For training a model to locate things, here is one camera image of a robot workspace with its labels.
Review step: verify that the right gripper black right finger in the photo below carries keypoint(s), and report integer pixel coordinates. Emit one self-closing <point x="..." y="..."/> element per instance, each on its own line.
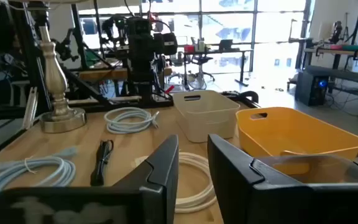
<point x="275" y="205"/>

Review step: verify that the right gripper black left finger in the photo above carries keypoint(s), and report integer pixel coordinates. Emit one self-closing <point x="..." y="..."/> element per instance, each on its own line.
<point x="104" y="205"/>

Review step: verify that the black background robot arm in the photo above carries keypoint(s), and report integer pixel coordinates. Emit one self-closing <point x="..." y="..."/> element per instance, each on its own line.
<point x="65" y="46"/>
<point x="117" y="31"/>
<point x="336" y="31"/>

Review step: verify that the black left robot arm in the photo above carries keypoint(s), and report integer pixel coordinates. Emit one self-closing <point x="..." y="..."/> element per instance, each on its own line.
<point x="143" y="90"/>

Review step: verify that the wooden background table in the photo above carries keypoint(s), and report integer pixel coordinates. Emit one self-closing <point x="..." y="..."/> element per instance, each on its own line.
<point x="104" y="74"/>

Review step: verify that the red box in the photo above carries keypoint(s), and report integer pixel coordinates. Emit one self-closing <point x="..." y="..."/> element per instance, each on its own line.
<point x="189" y="48"/>

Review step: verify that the small red object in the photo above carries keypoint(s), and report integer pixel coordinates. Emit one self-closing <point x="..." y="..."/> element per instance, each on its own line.
<point x="169" y="89"/>

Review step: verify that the black office chair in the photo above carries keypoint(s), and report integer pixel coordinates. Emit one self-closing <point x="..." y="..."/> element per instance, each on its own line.
<point x="202" y="60"/>

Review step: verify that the black-framed background desk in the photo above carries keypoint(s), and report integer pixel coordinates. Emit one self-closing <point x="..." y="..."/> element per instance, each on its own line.
<point x="216" y="51"/>

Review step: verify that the yellow plastic bin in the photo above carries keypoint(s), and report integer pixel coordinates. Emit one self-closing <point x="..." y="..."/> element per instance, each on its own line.
<point x="291" y="130"/>

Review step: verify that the dark laptop on desk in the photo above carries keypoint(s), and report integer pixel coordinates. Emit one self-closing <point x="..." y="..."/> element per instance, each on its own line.
<point x="225" y="44"/>

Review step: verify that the white lampshade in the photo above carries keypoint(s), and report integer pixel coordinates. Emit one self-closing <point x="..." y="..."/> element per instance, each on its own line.
<point x="56" y="81"/>

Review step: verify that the beige plastic bin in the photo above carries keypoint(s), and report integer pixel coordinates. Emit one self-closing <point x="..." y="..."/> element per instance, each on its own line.
<point x="210" y="124"/>

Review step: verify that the black computer tower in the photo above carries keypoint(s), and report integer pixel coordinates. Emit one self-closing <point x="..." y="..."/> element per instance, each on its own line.
<point x="309" y="90"/>

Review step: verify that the white plastic rails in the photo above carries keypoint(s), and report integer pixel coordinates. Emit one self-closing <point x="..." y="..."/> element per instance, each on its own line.
<point x="30" y="109"/>

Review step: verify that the grey background workbench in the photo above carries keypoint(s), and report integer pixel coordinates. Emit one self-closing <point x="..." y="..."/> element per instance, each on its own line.
<point x="337" y="74"/>

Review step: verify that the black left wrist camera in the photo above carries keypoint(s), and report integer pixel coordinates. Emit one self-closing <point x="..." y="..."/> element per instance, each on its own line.
<point x="140" y="26"/>

